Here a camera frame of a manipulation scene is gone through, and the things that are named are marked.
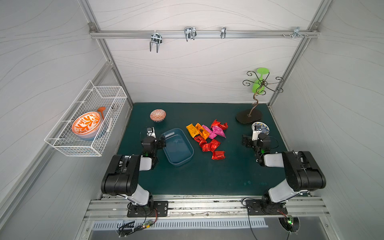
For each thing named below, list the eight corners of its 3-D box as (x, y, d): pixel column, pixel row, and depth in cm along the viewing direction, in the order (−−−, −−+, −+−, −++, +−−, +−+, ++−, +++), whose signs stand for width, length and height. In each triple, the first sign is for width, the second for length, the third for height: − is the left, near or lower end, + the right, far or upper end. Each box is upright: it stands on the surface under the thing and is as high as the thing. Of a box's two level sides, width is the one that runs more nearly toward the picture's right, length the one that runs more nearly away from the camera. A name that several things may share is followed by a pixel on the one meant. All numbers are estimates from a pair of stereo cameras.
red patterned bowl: (149, 122, 109) (148, 119, 106) (152, 111, 116) (151, 108, 113) (164, 122, 109) (164, 119, 106) (166, 111, 116) (166, 108, 113)
